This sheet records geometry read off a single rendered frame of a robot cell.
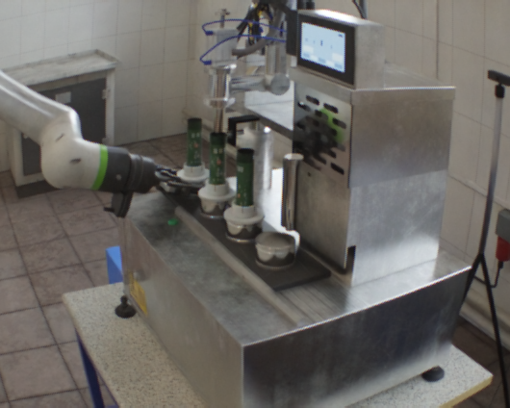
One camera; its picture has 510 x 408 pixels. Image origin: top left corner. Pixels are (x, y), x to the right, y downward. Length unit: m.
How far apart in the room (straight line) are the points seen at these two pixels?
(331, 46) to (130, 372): 0.76
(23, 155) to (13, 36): 1.02
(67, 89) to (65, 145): 2.84
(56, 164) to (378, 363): 0.71
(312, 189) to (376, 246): 0.14
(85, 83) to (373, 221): 3.19
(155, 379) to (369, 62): 0.75
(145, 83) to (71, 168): 3.77
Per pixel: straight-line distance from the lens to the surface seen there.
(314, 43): 1.07
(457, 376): 1.40
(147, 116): 5.09
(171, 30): 5.00
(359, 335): 1.12
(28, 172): 4.19
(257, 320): 1.04
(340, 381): 1.16
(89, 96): 4.16
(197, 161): 1.41
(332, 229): 1.12
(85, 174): 1.29
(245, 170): 1.20
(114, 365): 1.39
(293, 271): 1.15
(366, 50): 0.99
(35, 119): 1.35
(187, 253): 1.23
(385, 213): 1.12
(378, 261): 1.15
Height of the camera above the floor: 1.59
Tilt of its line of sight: 24 degrees down
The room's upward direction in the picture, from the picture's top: 2 degrees clockwise
